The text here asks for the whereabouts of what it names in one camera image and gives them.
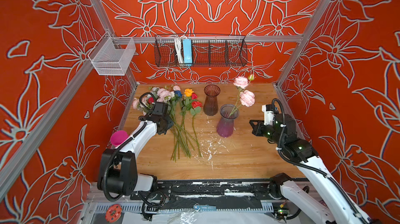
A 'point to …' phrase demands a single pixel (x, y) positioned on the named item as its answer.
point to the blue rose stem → (178, 92)
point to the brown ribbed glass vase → (210, 107)
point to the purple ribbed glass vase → (228, 113)
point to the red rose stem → (196, 110)
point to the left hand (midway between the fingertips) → (169, 123)
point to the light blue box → (187, 52)
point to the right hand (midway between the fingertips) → (247, 120)
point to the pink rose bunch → (166, 95)
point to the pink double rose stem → (245, 97)
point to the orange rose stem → (186, 104)
